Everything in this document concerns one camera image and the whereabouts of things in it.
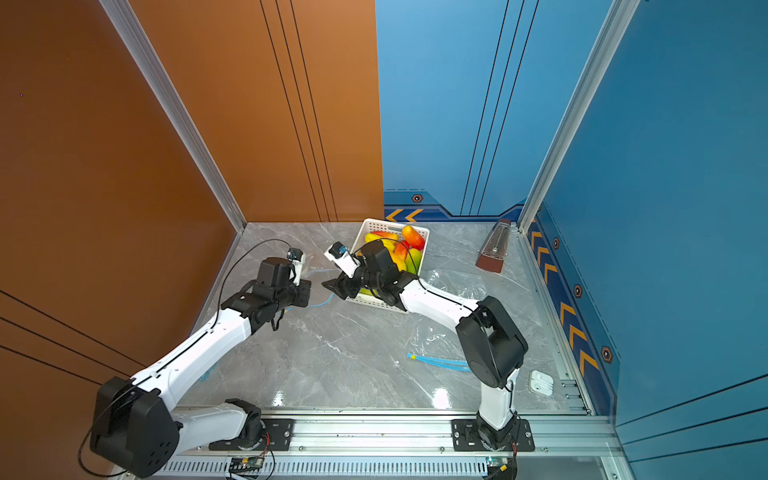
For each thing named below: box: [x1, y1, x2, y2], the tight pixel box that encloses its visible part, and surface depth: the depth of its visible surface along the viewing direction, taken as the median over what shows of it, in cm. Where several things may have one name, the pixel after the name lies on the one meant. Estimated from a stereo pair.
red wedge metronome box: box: [476, 218, 511, 274], surface depth 102 cm
